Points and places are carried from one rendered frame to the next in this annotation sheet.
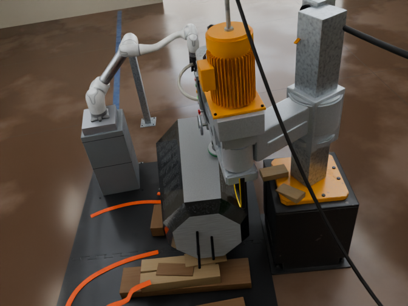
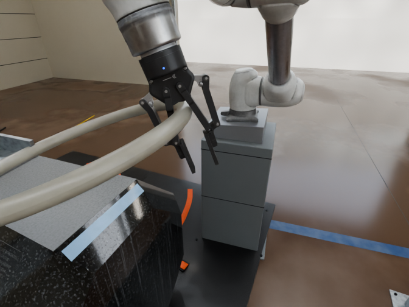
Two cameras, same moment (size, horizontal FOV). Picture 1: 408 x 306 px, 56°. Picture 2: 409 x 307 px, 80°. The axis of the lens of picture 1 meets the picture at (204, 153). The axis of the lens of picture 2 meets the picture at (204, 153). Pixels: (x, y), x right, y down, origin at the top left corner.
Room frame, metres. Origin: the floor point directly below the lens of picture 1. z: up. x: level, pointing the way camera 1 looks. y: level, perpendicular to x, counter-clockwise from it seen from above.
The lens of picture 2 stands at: (3.51, -0.42, 1.40)
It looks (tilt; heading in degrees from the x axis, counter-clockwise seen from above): 29 degrees down; 111
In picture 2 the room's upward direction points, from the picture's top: straight up
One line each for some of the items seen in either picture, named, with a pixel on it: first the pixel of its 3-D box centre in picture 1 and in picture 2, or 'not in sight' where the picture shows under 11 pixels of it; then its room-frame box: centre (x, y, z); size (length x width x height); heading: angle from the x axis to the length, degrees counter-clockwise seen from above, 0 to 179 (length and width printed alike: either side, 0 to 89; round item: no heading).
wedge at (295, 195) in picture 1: (289, 191); not in sight; (1.95, -0.58, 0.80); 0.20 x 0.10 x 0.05; 37
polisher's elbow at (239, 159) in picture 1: (237, 151); not in sight; (1.79, -0.20, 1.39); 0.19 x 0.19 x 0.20
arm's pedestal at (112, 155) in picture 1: (112, 153); (237, 183); (3.22, 0.95, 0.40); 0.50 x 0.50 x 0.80; 4
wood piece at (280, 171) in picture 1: (274, 172); not in sight; (2.17, -0.51, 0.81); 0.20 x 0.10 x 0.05; 95
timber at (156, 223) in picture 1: (159, 219); not in sight; (2.51, 0.51, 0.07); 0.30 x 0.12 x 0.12; 174
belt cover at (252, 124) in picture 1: (223, 87); not in sight; (2.10, -0.17, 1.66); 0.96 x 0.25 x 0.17; 5
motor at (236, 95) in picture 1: (228, 68); not in sight; (1.79, -0.18, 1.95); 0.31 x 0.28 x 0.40; 95
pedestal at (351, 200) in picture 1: (304, 212); not in sight; (2.11, -0.76, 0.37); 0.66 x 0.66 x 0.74; 87
